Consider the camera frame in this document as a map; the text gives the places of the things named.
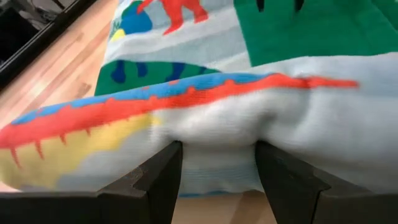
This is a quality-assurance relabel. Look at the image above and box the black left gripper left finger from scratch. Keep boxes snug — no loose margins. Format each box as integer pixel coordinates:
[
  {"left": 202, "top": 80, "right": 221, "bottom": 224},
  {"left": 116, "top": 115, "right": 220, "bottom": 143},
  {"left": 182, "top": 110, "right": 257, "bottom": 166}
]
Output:
[{"left": 96, "top": 140, "right": 183, "bottom": 224}]

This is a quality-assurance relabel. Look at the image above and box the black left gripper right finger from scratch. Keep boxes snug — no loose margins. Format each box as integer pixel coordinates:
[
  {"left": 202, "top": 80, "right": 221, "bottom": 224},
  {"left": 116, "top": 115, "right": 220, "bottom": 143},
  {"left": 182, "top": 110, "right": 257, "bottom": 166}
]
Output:
[{"left": 254, "top": 139, "right": 374, "bottom": 224}]

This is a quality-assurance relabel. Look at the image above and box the dinosaur print towel green back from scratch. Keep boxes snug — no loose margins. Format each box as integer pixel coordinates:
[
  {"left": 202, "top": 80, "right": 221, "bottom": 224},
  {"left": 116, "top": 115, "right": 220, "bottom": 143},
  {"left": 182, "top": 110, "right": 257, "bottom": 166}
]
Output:
[{"left": 0, "top": 0, "right": 398, "bottom": 198}]

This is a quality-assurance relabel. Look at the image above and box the black aluminium table frame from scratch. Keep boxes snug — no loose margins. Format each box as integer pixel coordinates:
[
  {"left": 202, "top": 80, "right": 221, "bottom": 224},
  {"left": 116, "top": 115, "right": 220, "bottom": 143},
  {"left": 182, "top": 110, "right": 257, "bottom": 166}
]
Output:
[{"left": 0, "top": 0, "right": 98, "bottom": 90}]

